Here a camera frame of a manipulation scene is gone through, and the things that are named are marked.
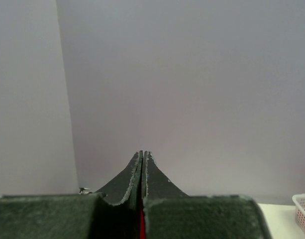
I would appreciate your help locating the white plastic basket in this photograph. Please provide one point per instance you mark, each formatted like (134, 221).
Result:
(299, 202)

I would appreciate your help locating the crimson t-shirt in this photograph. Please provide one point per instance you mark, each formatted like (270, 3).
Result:
(142, 225)

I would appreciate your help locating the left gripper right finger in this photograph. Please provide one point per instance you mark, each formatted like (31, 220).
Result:
(169, 213)

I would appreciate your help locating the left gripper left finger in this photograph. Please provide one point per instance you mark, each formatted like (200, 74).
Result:
(111, 212)

